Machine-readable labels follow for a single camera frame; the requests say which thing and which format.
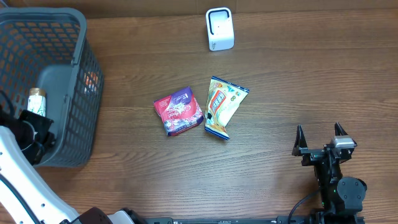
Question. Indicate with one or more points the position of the purple red pad package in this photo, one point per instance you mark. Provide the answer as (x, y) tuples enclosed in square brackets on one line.
[(179, 111)]

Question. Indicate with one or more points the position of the dark grey plastic basket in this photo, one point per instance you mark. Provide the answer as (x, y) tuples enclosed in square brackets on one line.
[(47, 48)]

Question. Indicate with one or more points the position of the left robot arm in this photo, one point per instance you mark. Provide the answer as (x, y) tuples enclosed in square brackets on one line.
[(26, 196)]

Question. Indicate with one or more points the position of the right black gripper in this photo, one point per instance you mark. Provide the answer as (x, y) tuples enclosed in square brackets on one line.
[(311, 155)]

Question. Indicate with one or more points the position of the white barcode scanner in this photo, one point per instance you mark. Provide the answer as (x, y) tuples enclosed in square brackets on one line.
[(219, 24)]

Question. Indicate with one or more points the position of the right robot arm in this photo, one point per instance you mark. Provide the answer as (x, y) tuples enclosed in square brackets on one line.
[(342, 197)]

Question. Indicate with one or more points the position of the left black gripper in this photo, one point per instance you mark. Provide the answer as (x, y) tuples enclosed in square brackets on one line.
[(48, 138)]

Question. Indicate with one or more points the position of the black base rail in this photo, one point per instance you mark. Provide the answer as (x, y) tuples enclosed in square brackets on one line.
[(277, 220)]

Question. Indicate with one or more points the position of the white bottle gold cap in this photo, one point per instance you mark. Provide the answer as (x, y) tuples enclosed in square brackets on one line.
[(37, 101)]

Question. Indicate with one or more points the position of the yellow wipes package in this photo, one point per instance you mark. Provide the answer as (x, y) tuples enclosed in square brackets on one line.
[(224, 98)]

